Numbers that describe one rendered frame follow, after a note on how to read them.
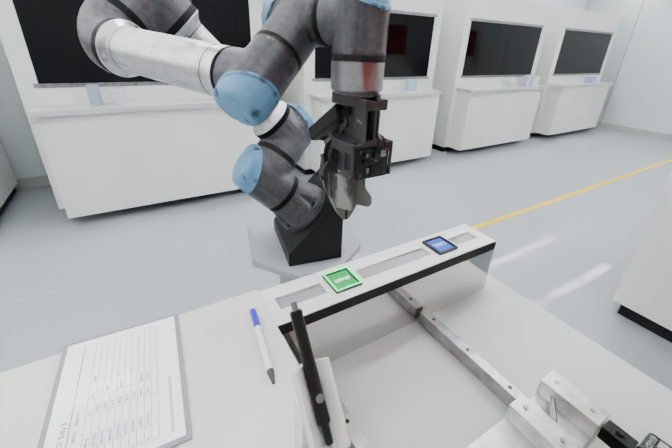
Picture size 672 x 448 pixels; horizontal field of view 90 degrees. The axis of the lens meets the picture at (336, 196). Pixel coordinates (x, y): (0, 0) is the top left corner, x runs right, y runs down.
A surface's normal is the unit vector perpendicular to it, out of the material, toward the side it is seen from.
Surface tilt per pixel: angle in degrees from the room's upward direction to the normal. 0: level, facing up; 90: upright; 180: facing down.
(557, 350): 0
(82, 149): 90
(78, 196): 90
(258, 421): 0
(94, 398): 0
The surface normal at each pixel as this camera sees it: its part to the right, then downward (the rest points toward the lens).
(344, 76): -0.51, 0.33
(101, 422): 0.04, -0.91
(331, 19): -0.58, 0.48
